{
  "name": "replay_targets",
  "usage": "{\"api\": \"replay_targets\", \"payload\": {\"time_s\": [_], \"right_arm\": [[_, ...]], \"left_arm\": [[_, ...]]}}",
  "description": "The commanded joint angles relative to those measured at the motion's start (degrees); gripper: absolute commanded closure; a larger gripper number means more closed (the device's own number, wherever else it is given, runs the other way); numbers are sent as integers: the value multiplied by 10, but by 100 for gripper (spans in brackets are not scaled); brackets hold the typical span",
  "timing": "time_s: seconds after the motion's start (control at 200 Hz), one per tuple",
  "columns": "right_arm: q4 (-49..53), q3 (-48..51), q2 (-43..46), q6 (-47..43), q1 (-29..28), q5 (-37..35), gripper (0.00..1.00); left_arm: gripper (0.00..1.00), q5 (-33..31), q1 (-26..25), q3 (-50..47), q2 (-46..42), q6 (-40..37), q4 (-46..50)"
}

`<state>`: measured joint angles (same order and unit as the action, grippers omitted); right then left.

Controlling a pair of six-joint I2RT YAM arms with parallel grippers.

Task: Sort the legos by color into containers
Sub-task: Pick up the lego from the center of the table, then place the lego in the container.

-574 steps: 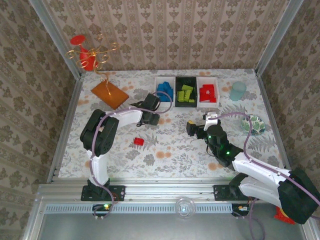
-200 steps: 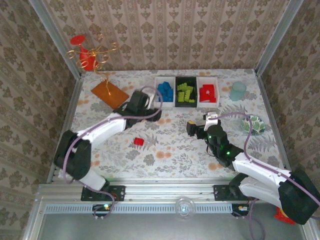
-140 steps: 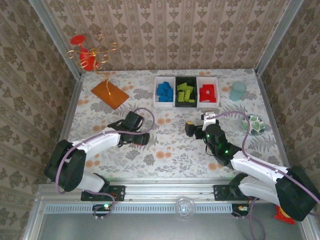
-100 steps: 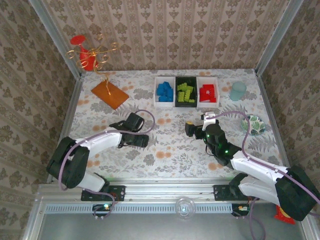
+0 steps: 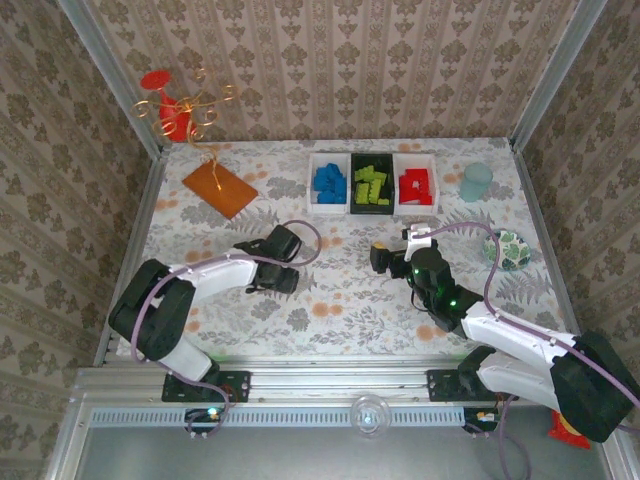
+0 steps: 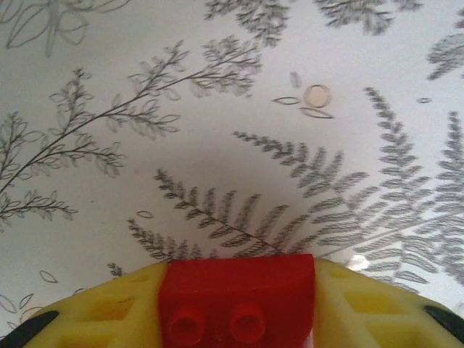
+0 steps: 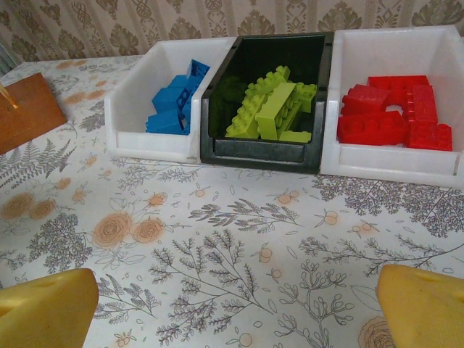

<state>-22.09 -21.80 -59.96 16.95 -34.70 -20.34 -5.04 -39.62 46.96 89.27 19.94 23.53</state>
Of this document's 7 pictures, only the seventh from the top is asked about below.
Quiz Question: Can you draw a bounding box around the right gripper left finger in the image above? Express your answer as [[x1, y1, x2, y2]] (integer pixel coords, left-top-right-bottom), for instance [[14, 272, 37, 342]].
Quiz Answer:
[[0, 268, 100, 348]]

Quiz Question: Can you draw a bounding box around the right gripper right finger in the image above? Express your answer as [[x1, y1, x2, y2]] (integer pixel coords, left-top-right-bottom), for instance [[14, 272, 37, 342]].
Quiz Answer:
[[376, 263, 464, 348]]

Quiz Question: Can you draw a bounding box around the white plastic bin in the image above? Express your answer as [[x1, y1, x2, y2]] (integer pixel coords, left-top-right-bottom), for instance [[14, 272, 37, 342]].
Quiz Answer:
[[320, 27, 464, 188], [104, 36, 239, 162]]

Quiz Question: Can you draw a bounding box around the red lego brick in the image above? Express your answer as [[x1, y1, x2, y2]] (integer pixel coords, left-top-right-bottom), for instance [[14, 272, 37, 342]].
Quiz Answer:
[[368, 75, 431, 91], [336, 110, 409, 146], [409, 85, 438, 126], [342, 83, 392, 117], [404, 121, 454, 152]]

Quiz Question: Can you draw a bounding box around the green lego brick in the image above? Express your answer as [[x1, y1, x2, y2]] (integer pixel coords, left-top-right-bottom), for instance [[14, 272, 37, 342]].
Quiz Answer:
[[224, 81, 276, 138], [255, 82, 304, 141], [297, 82, 319, 113], [253, 65, 291, 88], [278, 128, 312, 143]]

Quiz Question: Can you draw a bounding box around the blue lego brick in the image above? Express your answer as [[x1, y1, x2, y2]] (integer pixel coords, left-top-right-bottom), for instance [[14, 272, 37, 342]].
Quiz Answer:
[[144, 108, 192, 136], [151, 86, 193, 115], [186, 57, 212, 79], [167, 74, 199, 91]]

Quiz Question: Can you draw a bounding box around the black plastic bin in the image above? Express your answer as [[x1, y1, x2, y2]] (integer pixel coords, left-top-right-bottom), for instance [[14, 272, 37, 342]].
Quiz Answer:
[[199, 31, 334, 175]]

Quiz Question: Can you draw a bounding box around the floral tablecloth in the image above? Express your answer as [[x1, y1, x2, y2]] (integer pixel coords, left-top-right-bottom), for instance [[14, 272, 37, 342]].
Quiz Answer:
[[0, 54, 464, 348]]

